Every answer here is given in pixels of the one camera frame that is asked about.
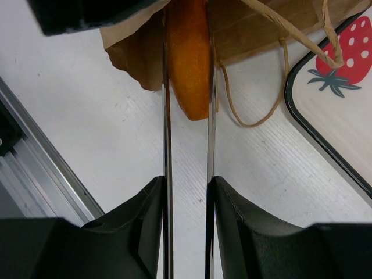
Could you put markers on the orange fake bread loaf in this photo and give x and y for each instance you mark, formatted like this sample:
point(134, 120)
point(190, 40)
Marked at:
point(188, 56)

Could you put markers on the metal tongs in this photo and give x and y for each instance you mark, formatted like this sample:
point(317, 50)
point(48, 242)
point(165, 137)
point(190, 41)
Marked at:
point(188, 166)

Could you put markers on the aluminium mounting rail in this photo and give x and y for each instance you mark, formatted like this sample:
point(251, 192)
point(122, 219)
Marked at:
point(36, 176)

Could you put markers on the brown paper bag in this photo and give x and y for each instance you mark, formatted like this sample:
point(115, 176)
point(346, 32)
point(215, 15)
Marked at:
point(238, 29)

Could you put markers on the strawberry print tray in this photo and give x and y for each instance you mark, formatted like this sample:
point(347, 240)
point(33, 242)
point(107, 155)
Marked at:
point(332, 107)

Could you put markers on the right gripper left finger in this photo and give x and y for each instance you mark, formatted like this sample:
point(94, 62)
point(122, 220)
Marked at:
point(124, 243)

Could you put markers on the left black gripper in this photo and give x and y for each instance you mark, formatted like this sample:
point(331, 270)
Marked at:
point(60, 17)

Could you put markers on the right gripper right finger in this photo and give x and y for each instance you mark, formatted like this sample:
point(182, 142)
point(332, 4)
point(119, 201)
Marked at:
point(255, 244)

